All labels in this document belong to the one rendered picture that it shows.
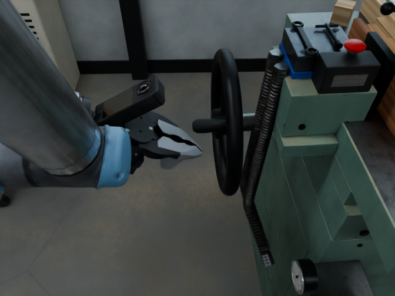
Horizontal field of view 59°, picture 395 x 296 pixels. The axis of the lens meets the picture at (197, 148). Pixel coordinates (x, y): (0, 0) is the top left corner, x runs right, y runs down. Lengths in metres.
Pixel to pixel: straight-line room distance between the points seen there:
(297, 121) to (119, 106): 0.28
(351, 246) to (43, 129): 0.60
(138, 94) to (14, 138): 0.25
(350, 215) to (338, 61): 0.25
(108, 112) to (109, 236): 1.02
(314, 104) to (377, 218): 0.19
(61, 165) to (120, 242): 1.14
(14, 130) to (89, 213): 1.32
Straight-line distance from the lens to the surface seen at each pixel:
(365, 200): 0.57
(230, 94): 0.57
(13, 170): 0.44
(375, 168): 0.57
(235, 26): 2.08
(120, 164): 0.40
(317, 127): 0.61
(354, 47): 0.56
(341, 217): 0.65
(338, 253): 0.75
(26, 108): 0.26
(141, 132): 0.54
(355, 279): 0.79
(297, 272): 0.71
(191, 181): 1.61
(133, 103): 0.50
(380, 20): 0.84
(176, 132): 0.58
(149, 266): 1.42
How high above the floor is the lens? 1.29
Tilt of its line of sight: 48 degrees down
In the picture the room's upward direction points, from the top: straight up
